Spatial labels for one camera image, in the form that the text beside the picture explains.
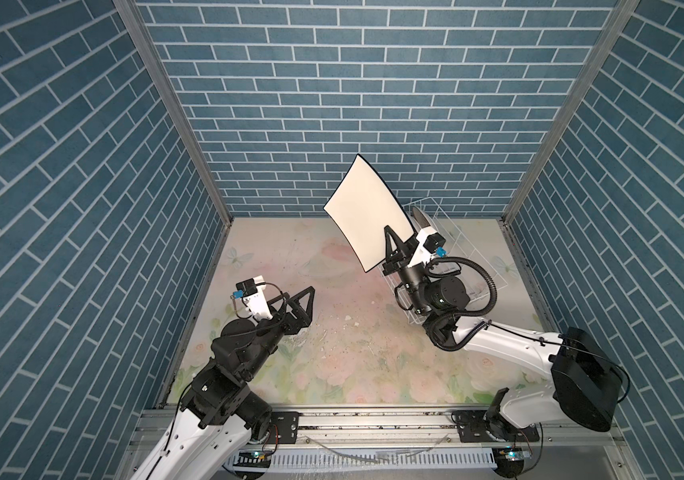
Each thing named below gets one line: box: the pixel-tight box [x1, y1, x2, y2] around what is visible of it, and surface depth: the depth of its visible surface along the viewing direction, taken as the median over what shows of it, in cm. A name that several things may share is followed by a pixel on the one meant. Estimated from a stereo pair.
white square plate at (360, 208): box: [323, 154, 414, 273], surface depth 63 cm
